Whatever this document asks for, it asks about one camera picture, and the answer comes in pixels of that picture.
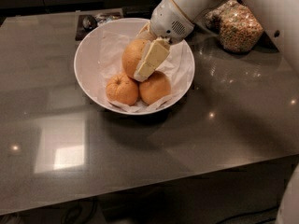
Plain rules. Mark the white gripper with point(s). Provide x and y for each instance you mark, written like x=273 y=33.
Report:
x=168 y=21

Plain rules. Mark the orange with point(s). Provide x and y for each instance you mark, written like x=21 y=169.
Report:
x=121 y=88
x=132 y=55
x=154 y=88

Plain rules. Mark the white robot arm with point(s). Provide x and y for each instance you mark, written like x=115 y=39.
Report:
x=279 y=19

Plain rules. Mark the white bowl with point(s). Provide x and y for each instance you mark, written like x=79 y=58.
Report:
x=86 y=58

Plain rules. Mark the white paper liner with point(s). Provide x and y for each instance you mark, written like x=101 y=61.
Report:
x=178 y=66

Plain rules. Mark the black round object on tray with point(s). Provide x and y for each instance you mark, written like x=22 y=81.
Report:
x=89 y=23

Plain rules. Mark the small bag of snacks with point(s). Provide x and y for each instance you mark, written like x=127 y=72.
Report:
x=212 y=20

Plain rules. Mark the black tray with items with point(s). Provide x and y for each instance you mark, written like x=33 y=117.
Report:
x=101 y=18

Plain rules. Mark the glass jar of cereal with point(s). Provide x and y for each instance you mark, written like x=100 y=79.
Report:
x=239 y=30

